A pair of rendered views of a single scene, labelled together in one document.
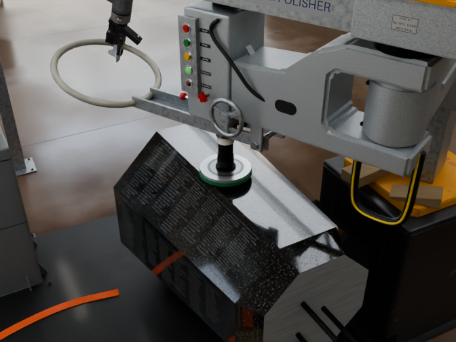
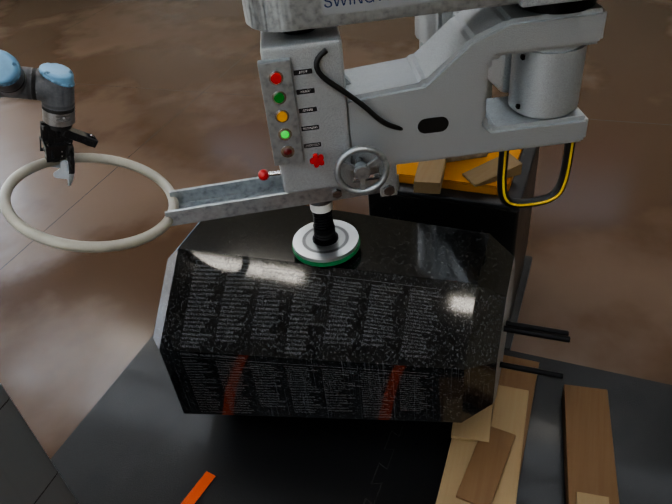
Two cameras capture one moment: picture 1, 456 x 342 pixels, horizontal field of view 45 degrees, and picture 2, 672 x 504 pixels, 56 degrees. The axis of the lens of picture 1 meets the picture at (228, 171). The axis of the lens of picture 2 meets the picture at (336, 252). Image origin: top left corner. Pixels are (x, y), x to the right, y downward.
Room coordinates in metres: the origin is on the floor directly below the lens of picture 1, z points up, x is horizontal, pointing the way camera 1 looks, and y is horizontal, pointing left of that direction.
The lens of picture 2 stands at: (0.63, 0.97, 2.10)
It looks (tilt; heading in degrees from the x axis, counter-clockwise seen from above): 38 degrees down; 322
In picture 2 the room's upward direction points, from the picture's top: 7 degrees counter-clockwise
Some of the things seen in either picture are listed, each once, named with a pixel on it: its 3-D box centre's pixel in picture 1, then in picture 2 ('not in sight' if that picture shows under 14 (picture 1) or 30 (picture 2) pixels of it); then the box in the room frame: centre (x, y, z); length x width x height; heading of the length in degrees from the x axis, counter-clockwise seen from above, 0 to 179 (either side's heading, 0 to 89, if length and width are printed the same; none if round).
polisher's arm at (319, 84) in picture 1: (317, 96); (450, 99); (1.67, -0.30, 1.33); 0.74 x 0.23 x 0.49; 53
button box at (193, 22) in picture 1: (190, 55); (282, 113); (1.87, 0.13, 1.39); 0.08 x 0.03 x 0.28; 53
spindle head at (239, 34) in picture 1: (243, 68); (337, 106); (1.87, -0.05, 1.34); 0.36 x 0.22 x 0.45; 53
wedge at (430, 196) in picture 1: (416, 192); (491, 169); (1.86, -0.78, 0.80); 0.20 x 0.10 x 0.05; 68
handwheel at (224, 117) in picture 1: (231, 114); (360, 164); (1.75, -0.01, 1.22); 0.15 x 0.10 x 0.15; 53
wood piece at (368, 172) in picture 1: (366, 171); (430, 173); (2.01, -0.60, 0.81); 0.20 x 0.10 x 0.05; 124
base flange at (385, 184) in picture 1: (416, 171); (457, 152); (2.08, -0.85, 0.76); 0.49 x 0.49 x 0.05; 26
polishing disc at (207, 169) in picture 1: (225, 167); (325, 240); (1.92, 0.01, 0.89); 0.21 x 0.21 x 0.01
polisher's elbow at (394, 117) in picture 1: (397, 105); (545, 72); (1.52, -0.52, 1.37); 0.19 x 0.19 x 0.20
